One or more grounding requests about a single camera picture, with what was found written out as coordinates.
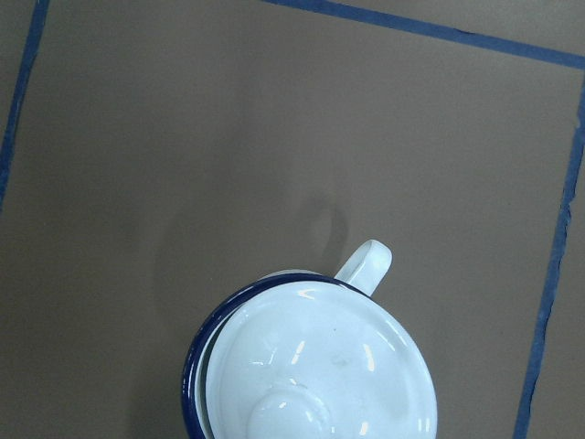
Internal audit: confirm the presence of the white ceramic lid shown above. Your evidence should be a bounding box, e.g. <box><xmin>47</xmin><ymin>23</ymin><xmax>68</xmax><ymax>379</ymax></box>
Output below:
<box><xmin>205</xmin><ymin>281</ymin><xmax>437</xmax><ymax>438</ymax></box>

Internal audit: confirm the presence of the white enamel mug blue rim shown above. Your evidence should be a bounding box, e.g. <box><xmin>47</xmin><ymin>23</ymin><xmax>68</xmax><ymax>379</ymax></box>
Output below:
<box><xmin>181</xmin><ymin>240</ymin><xmax>392</xmax><ymax>438</ymax></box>

